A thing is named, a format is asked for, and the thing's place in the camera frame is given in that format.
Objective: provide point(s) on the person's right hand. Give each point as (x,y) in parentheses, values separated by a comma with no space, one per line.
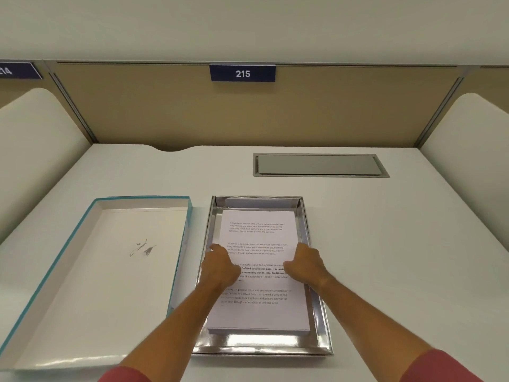
(308,268)

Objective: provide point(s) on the person's left hand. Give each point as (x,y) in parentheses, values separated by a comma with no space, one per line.
(218,270)

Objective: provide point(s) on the person's right fingers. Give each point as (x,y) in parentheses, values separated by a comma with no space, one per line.
(303,249)

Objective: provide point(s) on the person's left fingers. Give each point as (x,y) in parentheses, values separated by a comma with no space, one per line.
(216,249)

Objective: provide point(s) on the stack of printed paper sheets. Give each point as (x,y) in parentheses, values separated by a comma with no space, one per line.
(258,314)

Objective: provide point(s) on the person's left forearm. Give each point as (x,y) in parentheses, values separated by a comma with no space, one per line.
(179,326)

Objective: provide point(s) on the person's right forearm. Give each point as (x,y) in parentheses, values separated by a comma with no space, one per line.
(370,318)

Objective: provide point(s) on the silver lined box tray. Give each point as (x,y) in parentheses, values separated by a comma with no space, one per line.
(262,346)

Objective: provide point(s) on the teal box lid white inside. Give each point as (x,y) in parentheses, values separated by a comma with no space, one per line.
(99,294)

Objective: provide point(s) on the beige partition panel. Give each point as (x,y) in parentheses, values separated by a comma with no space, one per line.
(258,111)

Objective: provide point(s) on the red left sleeve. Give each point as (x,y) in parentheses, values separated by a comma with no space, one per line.
(125,375)

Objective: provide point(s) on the red sleeve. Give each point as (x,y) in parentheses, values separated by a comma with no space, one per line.
(441,368)
(125,375)

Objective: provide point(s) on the dark blue number sign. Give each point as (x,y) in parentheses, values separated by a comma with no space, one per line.
(242,73)
(18,70)

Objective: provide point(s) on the red right sleeve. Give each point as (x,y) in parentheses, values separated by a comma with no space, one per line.
(441,368)

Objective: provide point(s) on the white rounded side divider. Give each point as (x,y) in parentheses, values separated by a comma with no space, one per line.
(473,163)
(35,155)

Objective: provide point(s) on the grey metal partition post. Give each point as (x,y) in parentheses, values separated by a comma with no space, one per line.
(73,109)
(439,111)

